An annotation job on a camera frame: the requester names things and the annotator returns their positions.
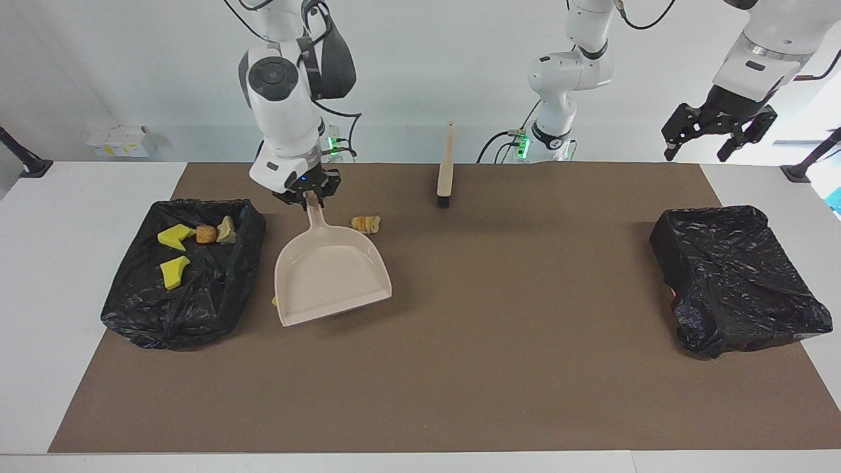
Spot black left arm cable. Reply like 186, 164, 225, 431
614, 0, 841, 81

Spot white wall box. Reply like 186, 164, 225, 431
87, 126, 150, 158

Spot beige brush black bristles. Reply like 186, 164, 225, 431
436, 122, 455, 209

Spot brown table mat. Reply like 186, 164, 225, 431
49, 162, 841, 454

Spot black left base cable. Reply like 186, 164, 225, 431
476, 130, 526, 164

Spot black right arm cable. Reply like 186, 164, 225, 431
223, 0, 363, 158

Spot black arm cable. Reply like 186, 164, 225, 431
223, 0, 363, 158
614, 0, 841, 81

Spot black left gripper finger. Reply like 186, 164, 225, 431
661, 103, 705, 162
717, 105, 778, 162

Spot black camera stand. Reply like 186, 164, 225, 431
0, 125, 53, 179
781, 127, 841, 183

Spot bin with black bag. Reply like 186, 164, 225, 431
649, 205, 834, 359
101, 198, 267, 350

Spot beige plastic dustpan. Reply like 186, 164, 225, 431
274, 192, 393, 327

